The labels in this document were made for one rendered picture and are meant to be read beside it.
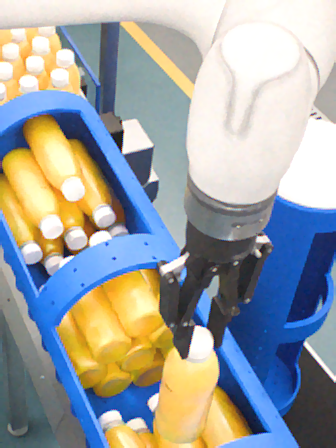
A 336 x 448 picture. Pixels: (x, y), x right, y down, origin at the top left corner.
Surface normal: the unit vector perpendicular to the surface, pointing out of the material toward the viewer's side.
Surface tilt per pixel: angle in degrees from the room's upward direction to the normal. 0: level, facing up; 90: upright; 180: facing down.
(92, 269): 24
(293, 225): 90
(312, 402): 0
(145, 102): 0
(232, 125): 83
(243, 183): 96
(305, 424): 0
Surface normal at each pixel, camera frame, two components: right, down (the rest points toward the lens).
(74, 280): -0.50, -0.37
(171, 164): 0.06, -0.65
